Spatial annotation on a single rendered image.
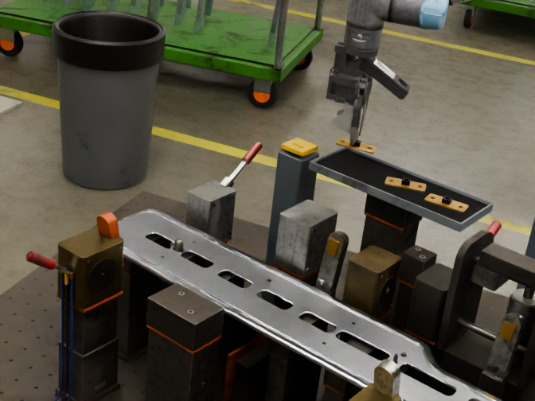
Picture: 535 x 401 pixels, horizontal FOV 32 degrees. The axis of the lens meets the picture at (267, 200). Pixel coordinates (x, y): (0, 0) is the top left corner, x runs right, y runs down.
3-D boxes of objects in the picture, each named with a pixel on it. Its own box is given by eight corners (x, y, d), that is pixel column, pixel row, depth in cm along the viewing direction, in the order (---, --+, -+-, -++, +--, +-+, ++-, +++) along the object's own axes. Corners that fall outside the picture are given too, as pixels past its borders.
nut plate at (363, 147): (334, 144, 202) (336, 139, 201) (338, 138, 205) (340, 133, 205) (372, 153, 200) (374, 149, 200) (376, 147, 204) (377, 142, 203)
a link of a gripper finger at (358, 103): (353, 122, 200) (359, 83, 197) (361, 123, 200) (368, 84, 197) (348, 128, 196) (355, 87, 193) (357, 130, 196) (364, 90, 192)
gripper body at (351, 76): (333, 91, 203) (341, 36, 198) (372, 99, 201) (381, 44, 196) (325, 102, 196) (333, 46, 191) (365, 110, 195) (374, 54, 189)
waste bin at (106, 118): (29, 177, 442) (28, 26, 410) (88, 142, 484) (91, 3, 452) (123, 205, 426) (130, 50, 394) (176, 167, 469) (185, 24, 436)
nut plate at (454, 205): (423, 200, 191) (424, 195, 191) (430, 194, 194) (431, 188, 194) (462, 213, 188) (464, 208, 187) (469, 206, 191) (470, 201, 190)
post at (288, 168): (255, 317, 230) (275, 151, 211) (275, 305, 236) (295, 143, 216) (280, 329, 226) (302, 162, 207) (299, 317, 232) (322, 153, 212)
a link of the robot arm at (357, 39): (385, 24, 194) (378, 34, 187) (382, 45, 196) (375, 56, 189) (350, 17, 196) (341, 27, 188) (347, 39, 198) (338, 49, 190)
